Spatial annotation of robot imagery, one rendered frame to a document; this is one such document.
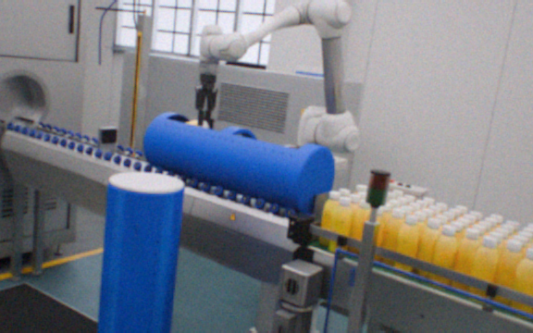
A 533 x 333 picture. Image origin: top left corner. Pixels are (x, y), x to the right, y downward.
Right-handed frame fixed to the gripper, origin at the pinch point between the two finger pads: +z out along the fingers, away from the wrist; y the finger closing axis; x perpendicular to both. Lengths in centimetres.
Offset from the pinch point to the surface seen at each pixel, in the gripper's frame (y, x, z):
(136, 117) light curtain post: -31, -81, 13
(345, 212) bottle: 18, 86, 19
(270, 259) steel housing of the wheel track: 11, 53, 49
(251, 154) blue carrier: 12.1, 37.9, 8.4
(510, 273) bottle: 15, 141, 24
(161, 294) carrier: 48, 30, 62
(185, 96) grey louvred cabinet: -151, -159, 9
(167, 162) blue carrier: 12.4, -8.9, 21.5
